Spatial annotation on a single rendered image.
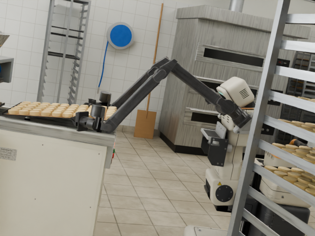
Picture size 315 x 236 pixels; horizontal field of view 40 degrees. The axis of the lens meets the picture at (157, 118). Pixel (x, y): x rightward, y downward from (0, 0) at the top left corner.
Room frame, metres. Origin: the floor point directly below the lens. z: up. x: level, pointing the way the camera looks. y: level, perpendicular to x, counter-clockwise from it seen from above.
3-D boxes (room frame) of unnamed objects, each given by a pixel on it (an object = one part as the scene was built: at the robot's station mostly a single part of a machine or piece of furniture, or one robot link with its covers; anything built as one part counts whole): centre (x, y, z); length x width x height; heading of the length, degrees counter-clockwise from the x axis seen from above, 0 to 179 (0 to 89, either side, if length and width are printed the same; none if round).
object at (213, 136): (2.51, -0.36, 0.92); 0.28 x 0.16 x 0.22; 5
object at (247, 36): (6.40, -0.91, 1.01); 1.56 x 1.20 x 2.01; 106
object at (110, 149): (2.45, 0.24, 0.77); 0.24 x 0.04 x 0.14; 4
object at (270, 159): (2.54, -0.77, 0.87); 0.23 x 0.15 x 0.11; 5
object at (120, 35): (6.51, 0.77, 1.10); 0.41 x 0.15 x 1.10; 106
